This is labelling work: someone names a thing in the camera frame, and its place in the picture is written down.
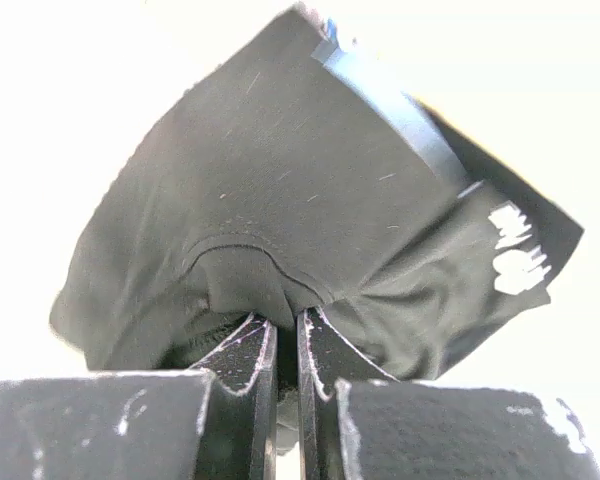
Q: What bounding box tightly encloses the black printed t-shirt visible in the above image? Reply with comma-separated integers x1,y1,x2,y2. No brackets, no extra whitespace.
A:
49,5,583,379

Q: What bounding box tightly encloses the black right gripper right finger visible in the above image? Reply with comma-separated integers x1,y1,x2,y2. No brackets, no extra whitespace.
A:
297,309,600,480

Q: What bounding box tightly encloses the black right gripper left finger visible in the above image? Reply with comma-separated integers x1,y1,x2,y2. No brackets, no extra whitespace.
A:
0,316,277,480

